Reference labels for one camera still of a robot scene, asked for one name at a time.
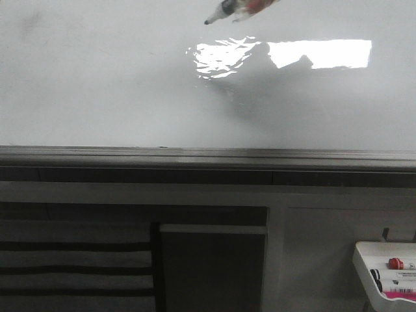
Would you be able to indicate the black whiteboard marker with tape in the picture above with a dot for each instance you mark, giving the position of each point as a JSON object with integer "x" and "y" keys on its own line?
{"x": 242, "y": 10}

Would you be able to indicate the dark cabinet panel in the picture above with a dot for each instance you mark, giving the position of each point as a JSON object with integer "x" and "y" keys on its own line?
{"x": 213, "y": 268}

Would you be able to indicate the black and grey slatted rack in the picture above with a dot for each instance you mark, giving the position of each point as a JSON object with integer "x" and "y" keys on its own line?
{"x": 52, "y": 264}

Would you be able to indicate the black capped marker in tray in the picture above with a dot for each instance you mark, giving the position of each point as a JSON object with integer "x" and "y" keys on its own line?
{"x": 395, "y": 275}

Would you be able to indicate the white plastic marker tray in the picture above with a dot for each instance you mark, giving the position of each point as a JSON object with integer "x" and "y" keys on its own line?
{"x": 375, "y": 255}

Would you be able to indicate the red capped marker in tray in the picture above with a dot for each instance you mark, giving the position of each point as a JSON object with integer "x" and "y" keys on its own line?
{"x": 399, "y": 263}

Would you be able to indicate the white whiteboard with grey frame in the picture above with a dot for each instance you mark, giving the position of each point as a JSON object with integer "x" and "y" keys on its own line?
{"x": 305, "y": 93}

